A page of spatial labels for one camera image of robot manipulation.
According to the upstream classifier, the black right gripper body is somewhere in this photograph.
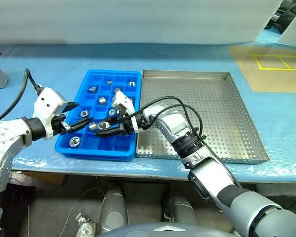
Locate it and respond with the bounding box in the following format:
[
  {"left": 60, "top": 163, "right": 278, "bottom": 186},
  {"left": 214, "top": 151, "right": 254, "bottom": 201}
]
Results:
[{"left": 116, "top": 108, "right": 134, "bottom": 135}]

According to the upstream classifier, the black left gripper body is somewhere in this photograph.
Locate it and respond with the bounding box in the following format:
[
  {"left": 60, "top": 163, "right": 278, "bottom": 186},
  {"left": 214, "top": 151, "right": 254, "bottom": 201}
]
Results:
[{"left": 51, "top": 113, "right": 72, "bottom": 136}]

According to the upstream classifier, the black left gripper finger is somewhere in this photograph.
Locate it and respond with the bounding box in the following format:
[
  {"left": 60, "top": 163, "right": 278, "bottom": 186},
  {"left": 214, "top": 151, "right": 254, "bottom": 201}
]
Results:
[
  {"left": 66, "top": 118, "right": 92, "bottom": 134},
  {"left": 63, "top": 101, "right": 80, "bottom": 112}
]

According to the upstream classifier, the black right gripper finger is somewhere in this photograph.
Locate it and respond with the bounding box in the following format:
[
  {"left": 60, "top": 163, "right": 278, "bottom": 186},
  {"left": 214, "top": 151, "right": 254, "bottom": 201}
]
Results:
[
  {"left": 95, "top": 126, "right": 125, "bottom": 137},
  {"left": 97, "top": 117, "right": 120, "bottom": 127}
]

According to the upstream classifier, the blue compartment tray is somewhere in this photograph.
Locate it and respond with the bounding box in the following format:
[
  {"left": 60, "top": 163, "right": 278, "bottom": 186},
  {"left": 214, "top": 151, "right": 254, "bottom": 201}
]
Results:
[{"left": 54, "top": 69, "right": 142, "bottom": 162}]

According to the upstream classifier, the grey left robot leg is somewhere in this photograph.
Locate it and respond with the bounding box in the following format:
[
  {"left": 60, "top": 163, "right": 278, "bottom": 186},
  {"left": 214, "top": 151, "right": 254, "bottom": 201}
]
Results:
[{"left": 98, "top": 182, "right": 129, "bottom": 235}]

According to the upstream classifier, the grey robot leg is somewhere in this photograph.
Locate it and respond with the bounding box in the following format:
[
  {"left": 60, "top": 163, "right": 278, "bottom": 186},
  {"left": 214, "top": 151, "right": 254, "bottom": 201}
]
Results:
[
  {"left": 98, "top": 182, "right": 129, "bottom": 235},
  {"left": 161, "top": 192, "right": 200, "bottom": 227}
]

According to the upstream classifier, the perforated metal tray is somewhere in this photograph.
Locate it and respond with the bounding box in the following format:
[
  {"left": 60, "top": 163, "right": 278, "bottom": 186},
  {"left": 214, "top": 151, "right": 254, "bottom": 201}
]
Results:
[{"left": 135, "top": 69, "right": 271, "bottom": 165}]

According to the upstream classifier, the large white foam board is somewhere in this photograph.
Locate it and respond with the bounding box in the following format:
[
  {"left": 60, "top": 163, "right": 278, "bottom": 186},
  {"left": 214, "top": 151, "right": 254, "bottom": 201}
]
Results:
[{"left": 0, "top": 0, "right": 283, "bottom": 46}]

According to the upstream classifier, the crumpled printed plastic bag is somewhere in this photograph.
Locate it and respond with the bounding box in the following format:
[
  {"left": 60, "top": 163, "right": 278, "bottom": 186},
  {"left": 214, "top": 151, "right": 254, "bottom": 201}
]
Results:
[{"left": 75, "top": 213, "right": 97, "bottom": 237}]

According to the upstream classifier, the grey right robot leg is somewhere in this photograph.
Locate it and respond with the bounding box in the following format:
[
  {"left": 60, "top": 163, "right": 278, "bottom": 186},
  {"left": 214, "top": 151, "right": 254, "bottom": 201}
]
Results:
[{"left": 161, "top": 192, "right": 200, "bottom": 227}]

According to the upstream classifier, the grey robot torso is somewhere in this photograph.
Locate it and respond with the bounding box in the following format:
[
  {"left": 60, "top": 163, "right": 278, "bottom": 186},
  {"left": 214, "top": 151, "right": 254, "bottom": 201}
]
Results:
[{"left": 95, "top": 222, "right": 234, "bottom": 237}]

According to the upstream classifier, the brown cardboard mat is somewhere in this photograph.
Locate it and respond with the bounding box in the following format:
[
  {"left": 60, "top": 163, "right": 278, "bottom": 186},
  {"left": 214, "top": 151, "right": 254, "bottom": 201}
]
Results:
[{"left": 228, "top": 45, "right": 296, "bottom": 94}]

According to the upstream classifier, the white upright panel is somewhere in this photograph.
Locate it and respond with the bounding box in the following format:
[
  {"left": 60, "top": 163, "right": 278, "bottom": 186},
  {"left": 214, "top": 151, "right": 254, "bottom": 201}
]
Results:
[{"left": 277, "top": 4, "right": 296, "bottom": 49}]

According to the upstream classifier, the dark background equipment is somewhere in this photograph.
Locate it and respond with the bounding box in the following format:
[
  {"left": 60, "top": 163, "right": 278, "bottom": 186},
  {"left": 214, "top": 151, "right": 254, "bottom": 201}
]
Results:
[{"left": 265, "top": 0, "right": 296, "bottom": 34}]

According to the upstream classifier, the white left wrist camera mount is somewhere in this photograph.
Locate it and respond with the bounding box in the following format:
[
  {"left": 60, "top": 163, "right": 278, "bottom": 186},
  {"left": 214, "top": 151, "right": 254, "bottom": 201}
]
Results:
[{"left": 31, "top": 87, "right": 65, "bottom": 140}]

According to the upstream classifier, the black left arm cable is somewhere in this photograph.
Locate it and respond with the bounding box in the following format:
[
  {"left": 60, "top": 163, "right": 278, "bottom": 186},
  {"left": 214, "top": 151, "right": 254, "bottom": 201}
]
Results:
[{"left": 0, "top": 68, "right": 44, "bottom": 129}]

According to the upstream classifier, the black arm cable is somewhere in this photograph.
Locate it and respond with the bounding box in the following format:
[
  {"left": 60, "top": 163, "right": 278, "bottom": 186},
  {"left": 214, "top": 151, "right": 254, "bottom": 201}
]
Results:
[
  {"left": 135, "top": 97, "right": 204, "bottom": 141},
  {"left": 0, "top": 68, "right": 44, "bottom": 129}
]

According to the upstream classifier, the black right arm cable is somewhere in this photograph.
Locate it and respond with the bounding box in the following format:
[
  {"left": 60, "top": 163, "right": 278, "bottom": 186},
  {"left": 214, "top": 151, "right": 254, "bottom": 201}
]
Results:
[{"left": 135, "top": 97, "right": 204, "bottom": 141}]

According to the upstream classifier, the thin white floor cable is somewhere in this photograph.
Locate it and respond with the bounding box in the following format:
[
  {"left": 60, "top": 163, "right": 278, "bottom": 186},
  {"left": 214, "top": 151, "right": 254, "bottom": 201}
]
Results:
[{"left": 63, "top": 187, "right": 107, "bottom": 237}]

